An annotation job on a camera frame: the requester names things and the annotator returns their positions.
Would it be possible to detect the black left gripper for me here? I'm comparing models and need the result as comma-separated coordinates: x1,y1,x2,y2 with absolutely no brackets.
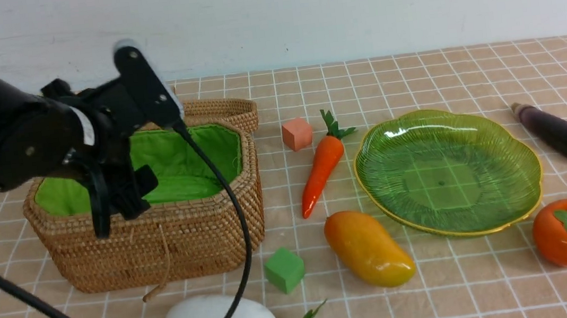
41,77,159,239

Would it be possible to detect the orange carrot with green top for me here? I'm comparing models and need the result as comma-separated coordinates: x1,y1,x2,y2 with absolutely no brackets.
301,109,357,219

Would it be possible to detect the yellow orange mango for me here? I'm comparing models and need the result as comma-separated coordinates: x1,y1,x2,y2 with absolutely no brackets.
324,210,416,288

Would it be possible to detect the dark purple eggplant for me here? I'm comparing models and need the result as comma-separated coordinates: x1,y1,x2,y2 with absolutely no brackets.
510,103,567,158

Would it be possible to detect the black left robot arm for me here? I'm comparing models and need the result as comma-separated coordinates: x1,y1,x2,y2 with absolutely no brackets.
0,76,159,238

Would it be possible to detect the woven wicker basket green lining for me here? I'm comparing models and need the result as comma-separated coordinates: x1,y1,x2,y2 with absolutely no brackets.
15,113,273,301

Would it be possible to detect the woven wicker basket lid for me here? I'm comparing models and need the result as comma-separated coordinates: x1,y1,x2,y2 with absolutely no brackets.
138,90,260,146

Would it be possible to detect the salmon pink foam cube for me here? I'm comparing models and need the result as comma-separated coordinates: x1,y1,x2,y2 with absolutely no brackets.
282,117,313,152

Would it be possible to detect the green foam cube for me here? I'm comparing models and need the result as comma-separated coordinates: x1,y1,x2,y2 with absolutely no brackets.
264,247,306,294

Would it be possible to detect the beige checkered tablecloth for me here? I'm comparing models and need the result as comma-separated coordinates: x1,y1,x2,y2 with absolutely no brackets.
0,37,567,318

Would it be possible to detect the green leaf-shaped glass plate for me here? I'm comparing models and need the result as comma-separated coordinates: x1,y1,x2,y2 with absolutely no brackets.
353,109,544,237

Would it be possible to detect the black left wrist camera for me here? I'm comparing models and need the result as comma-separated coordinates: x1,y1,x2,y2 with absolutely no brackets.
113,38,185,129

